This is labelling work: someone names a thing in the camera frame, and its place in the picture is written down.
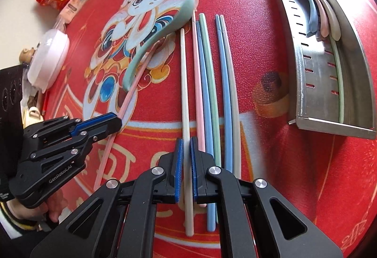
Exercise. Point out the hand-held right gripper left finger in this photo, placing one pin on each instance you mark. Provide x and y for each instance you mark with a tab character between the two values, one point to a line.
179	169

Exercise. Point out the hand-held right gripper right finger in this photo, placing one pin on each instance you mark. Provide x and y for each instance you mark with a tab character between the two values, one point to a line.
193	169

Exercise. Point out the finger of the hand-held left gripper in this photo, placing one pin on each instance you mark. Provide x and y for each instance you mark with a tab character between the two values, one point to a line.
59	128
103	131

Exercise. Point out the pink chopstick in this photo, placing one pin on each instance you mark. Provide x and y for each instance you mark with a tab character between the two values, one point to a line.
198	84
132	93

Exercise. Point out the blue chopstick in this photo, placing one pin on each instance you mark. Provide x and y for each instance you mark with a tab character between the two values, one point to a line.
225	98
206	104

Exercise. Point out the cream chopstick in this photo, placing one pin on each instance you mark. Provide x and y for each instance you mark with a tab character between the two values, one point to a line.
234	116
185	98

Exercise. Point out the green chopstick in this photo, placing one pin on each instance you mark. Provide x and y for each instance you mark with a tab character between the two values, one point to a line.
212	98
340	84

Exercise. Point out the green spoon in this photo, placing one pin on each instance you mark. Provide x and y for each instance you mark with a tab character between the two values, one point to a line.
165	28

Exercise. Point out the steel utensil tray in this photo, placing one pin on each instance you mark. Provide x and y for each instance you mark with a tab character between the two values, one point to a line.
312	69

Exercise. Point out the pink spoon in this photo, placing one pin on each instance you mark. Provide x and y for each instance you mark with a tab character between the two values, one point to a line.
322	19

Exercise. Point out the cream spoon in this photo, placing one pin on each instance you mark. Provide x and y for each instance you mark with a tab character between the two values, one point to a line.
331	13

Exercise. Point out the person's left forearm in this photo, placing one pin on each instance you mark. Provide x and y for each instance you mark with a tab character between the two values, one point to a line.
17	216

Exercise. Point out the person's left hand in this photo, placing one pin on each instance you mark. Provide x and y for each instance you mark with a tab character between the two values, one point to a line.
57	208

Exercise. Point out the white cup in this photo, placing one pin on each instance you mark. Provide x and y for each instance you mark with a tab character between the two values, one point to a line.
32	116

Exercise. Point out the black appliance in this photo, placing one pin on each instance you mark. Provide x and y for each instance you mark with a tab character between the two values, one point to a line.
10	93

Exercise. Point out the white lidded pot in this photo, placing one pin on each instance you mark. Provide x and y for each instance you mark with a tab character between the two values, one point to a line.
47	60

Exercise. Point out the small brown figurine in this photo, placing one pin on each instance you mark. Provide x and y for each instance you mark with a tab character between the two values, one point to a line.
26	56

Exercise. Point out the peach snack packet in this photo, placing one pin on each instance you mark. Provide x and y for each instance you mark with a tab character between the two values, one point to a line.
76	1

